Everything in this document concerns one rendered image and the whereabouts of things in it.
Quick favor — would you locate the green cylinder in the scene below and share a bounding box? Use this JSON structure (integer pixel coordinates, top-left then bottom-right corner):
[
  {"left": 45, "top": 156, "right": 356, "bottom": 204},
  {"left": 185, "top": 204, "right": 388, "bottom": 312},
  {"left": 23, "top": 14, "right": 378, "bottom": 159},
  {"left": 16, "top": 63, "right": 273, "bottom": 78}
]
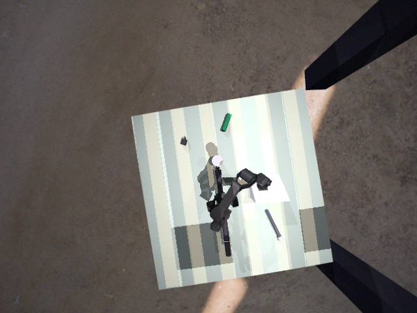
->
[{"left": 222, "top": 113, "right": 232, "bottom": 131}]

